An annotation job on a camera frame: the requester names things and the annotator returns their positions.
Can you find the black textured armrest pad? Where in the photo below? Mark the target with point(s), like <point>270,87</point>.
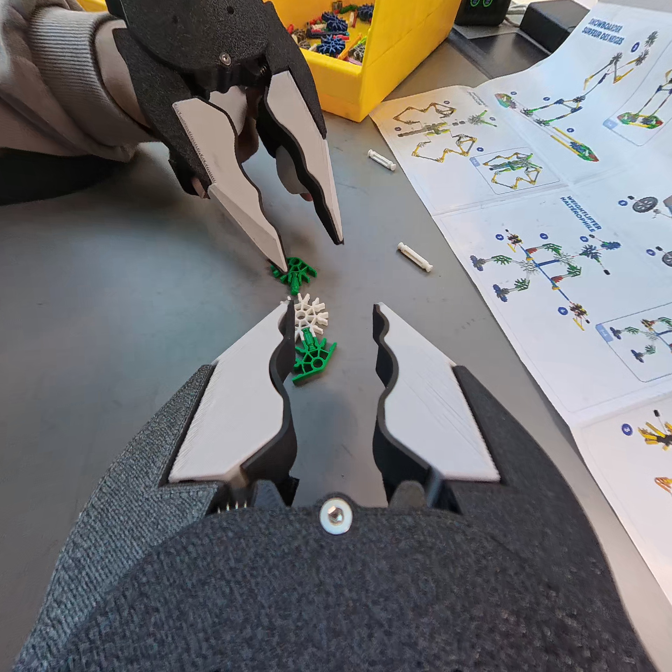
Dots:
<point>53,179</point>

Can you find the pile of colourful toy pieces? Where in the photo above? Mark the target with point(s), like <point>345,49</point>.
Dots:
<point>331,32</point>

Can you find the toy instruction poster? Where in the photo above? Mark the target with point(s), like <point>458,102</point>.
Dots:
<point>588,242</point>

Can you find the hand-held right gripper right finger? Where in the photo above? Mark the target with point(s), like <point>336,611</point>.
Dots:
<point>436,420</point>

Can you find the black box device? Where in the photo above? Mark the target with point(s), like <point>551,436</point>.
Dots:
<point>488,8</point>

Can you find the white snowflake toy connector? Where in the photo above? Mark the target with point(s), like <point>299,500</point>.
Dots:
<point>308,313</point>

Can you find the black flat device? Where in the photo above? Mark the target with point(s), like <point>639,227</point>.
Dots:
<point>557,26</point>

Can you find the person's left forearm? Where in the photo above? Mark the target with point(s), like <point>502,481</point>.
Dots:
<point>63,84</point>

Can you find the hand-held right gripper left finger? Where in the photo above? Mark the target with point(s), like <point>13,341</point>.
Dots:
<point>231,420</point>

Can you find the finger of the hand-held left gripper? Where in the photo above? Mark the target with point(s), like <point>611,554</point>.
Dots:
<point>221,158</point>
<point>299,126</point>

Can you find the grey desk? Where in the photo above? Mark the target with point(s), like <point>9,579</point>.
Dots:
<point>95,315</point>

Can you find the short white toy rod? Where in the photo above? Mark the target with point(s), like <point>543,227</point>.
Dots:
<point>382,160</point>
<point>415,257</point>

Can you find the green toy connector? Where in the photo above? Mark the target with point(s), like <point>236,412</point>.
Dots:
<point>294,273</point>
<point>313,359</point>

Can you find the yellow bin with toy pieces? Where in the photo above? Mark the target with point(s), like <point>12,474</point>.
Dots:
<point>410,42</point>

